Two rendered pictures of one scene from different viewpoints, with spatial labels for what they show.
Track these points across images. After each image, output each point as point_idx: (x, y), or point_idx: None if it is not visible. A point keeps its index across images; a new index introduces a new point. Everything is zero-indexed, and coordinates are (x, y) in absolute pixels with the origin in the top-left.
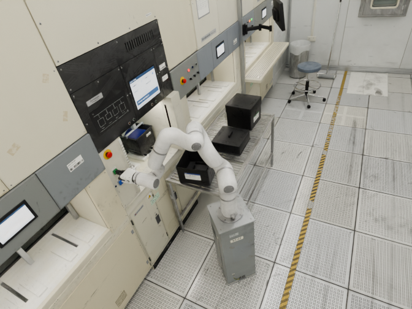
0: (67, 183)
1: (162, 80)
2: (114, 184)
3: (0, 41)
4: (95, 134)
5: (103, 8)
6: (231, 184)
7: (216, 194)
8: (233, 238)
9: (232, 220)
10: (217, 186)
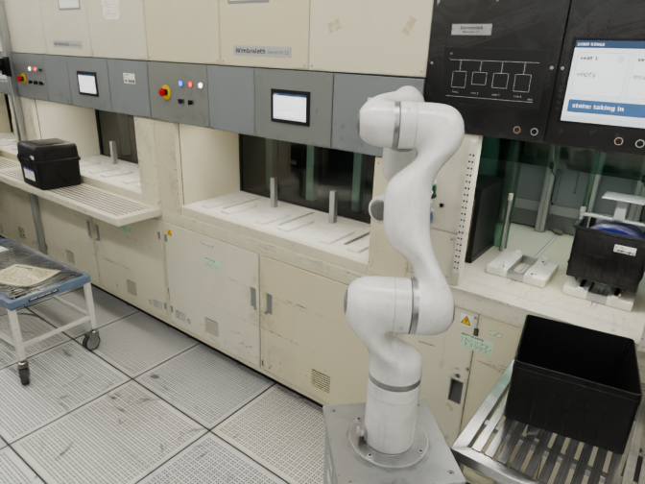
0: (355, 123)
1: None
2: None
3: None
4: (435, 90)
5: None
6: (348, 292)
7: (467, 425)
8: (329, 474)
9: (354, 433)
10: (501, 432)
